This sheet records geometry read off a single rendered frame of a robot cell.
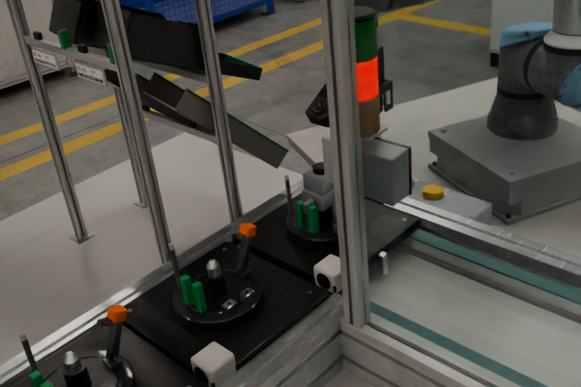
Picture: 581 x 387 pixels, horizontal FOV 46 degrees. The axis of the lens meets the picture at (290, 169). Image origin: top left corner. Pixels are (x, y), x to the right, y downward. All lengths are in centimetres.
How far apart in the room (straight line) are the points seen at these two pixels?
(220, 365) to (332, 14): 48
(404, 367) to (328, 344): 12
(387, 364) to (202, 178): 81
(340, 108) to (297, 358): 37
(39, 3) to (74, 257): 383
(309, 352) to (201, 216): 59
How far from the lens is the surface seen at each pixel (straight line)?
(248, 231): 107
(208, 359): 97
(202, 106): 125
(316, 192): 116
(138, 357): 104
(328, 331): 104
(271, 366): 99
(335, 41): 81
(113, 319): 96
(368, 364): 107
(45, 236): 160
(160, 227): 122
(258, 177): 164
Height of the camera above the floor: 165
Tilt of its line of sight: 28 degrees down
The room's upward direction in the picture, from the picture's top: 6 degrees counter-clockwise
